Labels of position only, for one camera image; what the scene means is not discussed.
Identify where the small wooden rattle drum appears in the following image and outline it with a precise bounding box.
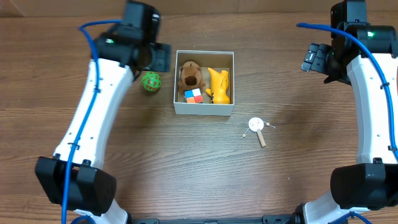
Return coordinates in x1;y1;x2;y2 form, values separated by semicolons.
241;117;275;147

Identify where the green patterned ball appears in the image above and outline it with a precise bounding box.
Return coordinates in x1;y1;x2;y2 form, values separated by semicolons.
141;72;162;92

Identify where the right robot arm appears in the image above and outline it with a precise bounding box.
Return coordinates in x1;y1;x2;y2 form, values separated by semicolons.
290;0;397;223

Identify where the colourful two-by-two puzzle cube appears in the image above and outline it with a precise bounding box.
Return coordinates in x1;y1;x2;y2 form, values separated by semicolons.
184;88;203;103

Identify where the white cardboard box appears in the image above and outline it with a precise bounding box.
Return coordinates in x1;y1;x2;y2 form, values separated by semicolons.
174;50;235;116

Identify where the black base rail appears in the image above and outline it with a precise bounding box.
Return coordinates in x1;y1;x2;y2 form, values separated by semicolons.
127;215;292;224

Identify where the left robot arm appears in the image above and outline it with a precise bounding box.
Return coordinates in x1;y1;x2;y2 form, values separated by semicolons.
35;1;171;224

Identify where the yellow rubber toy animal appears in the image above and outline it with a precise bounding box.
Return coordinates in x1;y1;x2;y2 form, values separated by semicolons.
205;68;231;104

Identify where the brown plush capybara toy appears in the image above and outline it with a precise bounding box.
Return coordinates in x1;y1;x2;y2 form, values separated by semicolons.
178;61;206;95

